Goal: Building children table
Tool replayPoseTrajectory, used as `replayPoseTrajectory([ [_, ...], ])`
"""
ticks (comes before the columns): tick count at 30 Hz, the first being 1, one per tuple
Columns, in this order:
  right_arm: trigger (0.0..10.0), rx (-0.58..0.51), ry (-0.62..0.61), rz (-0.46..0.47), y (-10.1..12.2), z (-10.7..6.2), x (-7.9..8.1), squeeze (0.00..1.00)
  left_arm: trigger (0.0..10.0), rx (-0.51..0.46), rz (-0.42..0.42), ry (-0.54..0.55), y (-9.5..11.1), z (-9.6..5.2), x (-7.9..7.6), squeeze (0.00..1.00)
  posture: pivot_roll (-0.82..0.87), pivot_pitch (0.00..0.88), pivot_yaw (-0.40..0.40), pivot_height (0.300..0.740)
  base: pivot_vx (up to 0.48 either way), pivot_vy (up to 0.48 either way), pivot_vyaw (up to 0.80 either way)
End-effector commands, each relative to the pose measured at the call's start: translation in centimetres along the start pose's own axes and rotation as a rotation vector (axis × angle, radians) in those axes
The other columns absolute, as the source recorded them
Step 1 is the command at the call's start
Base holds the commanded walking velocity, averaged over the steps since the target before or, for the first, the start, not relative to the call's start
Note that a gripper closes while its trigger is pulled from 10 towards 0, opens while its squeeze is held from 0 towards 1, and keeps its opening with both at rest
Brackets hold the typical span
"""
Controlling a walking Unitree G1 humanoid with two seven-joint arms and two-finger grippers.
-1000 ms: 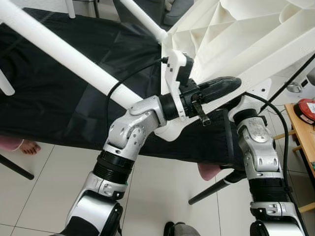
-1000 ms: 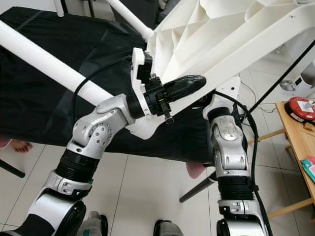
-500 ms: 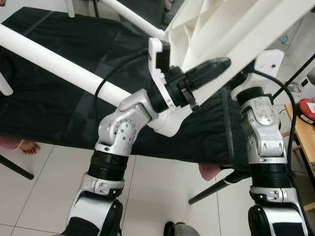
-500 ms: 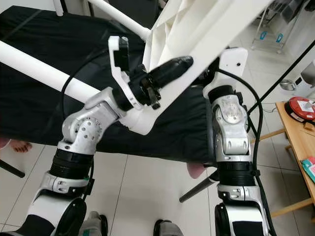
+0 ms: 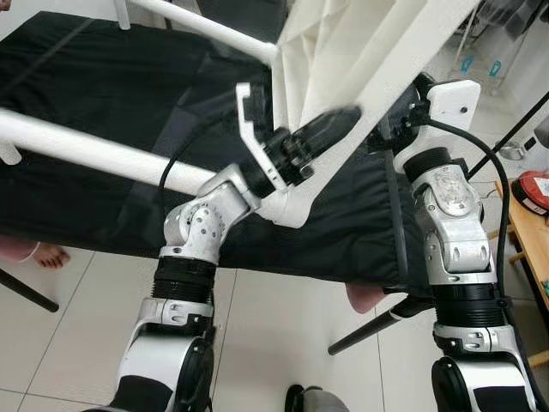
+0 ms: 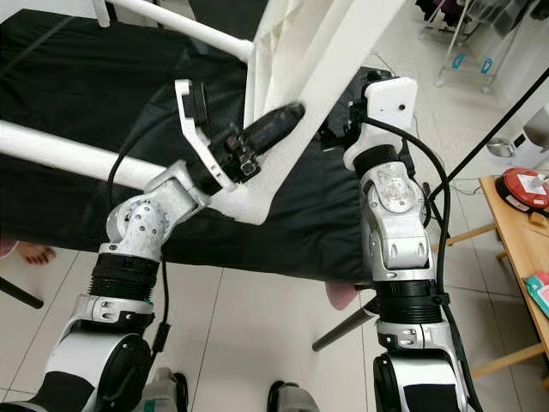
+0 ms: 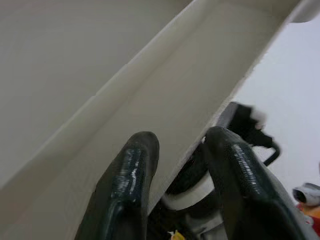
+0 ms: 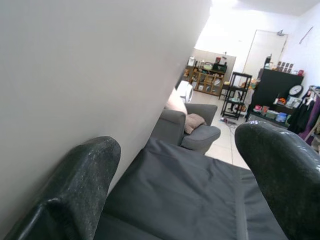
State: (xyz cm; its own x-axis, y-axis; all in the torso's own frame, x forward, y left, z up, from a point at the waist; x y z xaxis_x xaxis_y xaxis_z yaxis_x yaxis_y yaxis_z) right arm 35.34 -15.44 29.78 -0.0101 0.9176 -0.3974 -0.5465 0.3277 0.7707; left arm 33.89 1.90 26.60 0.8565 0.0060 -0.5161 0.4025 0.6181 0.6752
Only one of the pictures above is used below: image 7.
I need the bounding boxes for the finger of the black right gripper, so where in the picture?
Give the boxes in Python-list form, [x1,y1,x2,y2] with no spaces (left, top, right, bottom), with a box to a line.
[217,101,238,130]

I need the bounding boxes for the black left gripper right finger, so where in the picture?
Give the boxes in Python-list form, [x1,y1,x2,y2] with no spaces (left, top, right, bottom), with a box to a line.
[203,126,313,240]

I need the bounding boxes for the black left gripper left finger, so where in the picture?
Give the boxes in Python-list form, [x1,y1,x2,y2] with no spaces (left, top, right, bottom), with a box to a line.
[74,131,161,240]

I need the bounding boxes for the white floor appliance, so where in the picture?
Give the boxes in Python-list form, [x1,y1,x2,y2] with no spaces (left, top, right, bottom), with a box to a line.
[292,182,320,208]

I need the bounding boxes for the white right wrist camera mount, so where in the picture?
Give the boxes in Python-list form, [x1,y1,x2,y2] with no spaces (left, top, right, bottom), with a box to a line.
[251,108,268,130]

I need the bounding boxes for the white plastic table top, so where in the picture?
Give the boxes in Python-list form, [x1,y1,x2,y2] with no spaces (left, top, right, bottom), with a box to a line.
[0,0,320,240]

